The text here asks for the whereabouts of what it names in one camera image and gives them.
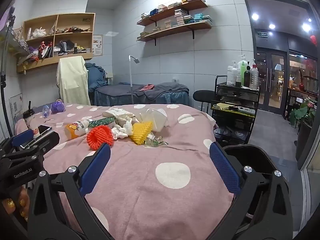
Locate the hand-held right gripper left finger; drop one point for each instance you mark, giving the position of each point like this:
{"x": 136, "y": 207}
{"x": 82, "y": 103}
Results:
{"x": 96, "y": 167}

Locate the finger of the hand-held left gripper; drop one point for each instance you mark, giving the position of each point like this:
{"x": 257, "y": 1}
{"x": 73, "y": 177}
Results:
{"x": 22, "y": 138}
{"x": 42, "y": 143}

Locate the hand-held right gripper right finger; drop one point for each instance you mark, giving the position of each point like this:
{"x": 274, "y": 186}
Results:
{"x": 225, "y": 167}

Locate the red foam fruit net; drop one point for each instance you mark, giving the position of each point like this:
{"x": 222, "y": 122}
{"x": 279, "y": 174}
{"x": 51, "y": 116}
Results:
{"x": 100, "y": 137}

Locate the white face mask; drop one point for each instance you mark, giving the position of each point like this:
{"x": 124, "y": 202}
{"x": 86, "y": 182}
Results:
{"x": 158, "y": 118}

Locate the dark trash bin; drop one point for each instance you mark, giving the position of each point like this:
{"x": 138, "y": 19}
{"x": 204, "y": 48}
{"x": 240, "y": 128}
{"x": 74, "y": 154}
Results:
{"x": 252, "y": 157}

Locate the person's left hand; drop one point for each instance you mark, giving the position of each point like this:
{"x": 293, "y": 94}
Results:
{"x": 10, "y": 203}

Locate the smartphone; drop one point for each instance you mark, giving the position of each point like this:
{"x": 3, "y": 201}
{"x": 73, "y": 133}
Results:
{"x": 43, "y": 130}

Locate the drink cup with straw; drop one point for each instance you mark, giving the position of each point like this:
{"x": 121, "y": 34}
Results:
{"x": 28, "y": 120}

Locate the framed code sign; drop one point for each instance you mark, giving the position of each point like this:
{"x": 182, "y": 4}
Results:
{"x": 16, "y": 106}

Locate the small clear plastic bottle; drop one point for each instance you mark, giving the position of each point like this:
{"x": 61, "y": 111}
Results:
{"x": 45, "y": 111}

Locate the orange label drink bottle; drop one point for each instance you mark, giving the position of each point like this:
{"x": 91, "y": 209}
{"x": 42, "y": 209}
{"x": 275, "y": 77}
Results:
{"x": 75, "y": 130}

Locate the purple plastic object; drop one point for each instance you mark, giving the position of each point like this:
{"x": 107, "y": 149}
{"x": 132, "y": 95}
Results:
{"x": 58, "y": 107}

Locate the crumpled white paper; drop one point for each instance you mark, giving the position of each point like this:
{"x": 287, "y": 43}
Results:
{"x": 122, "y": 131}

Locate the green snack packet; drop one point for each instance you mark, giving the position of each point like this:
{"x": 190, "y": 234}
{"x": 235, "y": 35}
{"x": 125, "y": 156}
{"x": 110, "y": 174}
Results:
{"x": 102, "y": 122}

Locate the yellow foam fruit net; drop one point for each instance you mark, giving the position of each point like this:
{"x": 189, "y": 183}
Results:
{"x": 141, "y": 132}

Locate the white crumpled napkin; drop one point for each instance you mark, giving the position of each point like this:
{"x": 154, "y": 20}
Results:
{"x": 117, "y": 112}

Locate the pink polka dot blanket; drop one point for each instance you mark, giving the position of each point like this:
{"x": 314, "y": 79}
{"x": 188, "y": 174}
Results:
{"x": 150, "y": 192}

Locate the black light stand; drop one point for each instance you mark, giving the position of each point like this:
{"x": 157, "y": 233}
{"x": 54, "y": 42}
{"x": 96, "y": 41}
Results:
{"x": 3, "y": 80}

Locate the clear plastic wrapper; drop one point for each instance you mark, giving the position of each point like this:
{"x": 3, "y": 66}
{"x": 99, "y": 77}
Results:
{"x": 155, "y": 142}

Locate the cream towel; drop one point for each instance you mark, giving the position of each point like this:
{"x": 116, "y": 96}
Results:
{"x": 72, "y": 80}

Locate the blue skirted massage bed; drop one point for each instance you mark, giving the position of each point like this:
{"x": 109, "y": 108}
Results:
{"x": 117, "y": 96}

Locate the black round stool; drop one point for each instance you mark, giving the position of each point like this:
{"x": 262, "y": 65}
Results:
{"x": 203, "y": 95}

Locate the black trolley cart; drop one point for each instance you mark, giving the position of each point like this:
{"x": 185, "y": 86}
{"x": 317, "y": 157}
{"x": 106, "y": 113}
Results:
{"x": 235, "y": 92}

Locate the blue cloth pile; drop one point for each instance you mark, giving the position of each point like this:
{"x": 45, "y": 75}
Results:
{"x": 96, "y": 76}

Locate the black pump bottle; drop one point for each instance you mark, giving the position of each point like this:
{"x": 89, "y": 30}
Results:
{"x": 247, "y": 78}

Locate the white pump bottle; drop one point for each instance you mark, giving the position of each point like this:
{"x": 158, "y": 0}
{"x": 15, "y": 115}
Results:
{"x": 232, "y": 75}

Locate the white floor lamp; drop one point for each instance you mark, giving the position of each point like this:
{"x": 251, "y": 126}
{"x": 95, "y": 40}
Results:
{"x": 130, "y": 80}

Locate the red cloth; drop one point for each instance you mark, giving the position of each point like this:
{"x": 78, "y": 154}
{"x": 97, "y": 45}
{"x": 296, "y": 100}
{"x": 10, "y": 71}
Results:
{"x": 146, "y": 87}

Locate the clear pump bottle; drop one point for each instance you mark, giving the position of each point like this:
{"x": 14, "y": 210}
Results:
{"x": 254, "y": 77}

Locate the potted green plant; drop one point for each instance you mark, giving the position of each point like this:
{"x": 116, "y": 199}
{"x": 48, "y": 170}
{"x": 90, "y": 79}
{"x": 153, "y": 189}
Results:
{"x": 303, "y": 112}

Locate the grey blanket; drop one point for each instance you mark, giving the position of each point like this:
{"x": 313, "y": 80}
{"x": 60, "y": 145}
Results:
{"x": 165, "y": 90}

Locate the grey folded cloth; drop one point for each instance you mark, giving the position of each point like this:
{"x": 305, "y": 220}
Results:
{"x": 62, "y": 46}

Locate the green pump bottle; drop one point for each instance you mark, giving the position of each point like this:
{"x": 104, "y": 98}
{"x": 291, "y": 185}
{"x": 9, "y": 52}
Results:
{"x": 242, "y": 67}

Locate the glass entrance door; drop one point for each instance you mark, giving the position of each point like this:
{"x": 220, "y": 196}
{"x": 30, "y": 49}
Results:
{"x": 275, "y": 75}

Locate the white plastic bag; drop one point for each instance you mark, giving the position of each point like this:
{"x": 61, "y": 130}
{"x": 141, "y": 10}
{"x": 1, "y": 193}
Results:
{"x": 39, "y": 32}

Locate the wooden cubby shelf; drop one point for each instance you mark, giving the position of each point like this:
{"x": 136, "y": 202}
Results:
{"x": 57, "y": 25}

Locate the glass wall shelf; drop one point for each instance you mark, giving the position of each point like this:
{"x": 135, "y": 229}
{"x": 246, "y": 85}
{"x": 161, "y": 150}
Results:
{"x": 15, "y": 45}

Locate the wall poster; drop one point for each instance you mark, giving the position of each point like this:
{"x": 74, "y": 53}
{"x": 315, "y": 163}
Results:
{"x": 97, "y": 45}

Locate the wall shelves with books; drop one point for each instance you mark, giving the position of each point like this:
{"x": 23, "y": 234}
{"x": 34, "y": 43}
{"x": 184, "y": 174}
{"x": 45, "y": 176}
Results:
{"x": 200, "y": 18}

